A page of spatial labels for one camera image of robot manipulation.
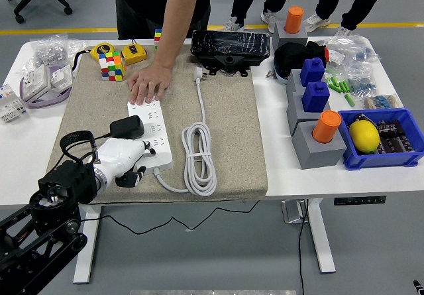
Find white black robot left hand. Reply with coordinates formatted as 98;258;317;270
94;137;157;188

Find person's left hand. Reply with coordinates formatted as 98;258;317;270
127;62;174;106

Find black power adapter plug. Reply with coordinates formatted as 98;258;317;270
109;115;146;141

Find white power strip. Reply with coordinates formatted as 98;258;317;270
127;99;174;172

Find square yellow tape measure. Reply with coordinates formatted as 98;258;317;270
121;38;148;66

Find round yellow tape measure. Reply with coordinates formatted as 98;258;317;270
72;42;115;76

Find person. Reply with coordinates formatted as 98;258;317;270
111;0;212;40
222;0;295;34
303;0;395;38

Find black plastic-wrapped tray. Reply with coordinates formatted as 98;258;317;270
190;29;271;77

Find purple tray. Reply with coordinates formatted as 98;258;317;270
19;63;74;109

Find grey-brown fabric mat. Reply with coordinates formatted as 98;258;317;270
46;45;270;205

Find black table control panel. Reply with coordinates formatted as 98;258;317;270
333;195;387;206

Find clear bag of screws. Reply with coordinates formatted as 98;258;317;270
29;33;69;67

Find white table leg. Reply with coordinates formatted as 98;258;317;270
306;198;337;274
72;204;102;284

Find white circuit breaker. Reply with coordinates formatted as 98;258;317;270
0;84;28;124

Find blue plastic bin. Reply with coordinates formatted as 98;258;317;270
337;107;424;172

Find grey holder block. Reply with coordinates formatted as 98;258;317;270
286;68;307;101
272;20;309;49
291;119;348;170
286;91;332;137

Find black cloth cap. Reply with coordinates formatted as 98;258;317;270
273;41;329;79

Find brown capacitor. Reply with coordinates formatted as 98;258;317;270
377;137;398;155
396;135;417;153
377;120;407;139

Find silver box under table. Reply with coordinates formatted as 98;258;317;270
281;199;309;225

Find orange cylinder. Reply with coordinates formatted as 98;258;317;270
311;110;343;144
284;5;305;34

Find yellow lemon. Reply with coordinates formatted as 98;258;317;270
348;119;381;154

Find blue square peg block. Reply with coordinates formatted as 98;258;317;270
301;82;331;113
299;57;326;88

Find black metal clip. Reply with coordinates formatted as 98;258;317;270
353;113;377;125

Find clear bag of tan resistors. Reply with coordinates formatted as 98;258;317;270
362;93;404;111

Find large clear bag of resistors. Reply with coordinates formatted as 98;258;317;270
326;33;381;74

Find clear bag of blue resistors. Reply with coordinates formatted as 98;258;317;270
344;71;378;97

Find thin black adapter cord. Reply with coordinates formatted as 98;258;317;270
79;131;261;236

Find white power cord with plug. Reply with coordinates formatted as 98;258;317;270
154;66;219;197

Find black hanging cable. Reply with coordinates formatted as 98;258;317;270
297;199;311;295

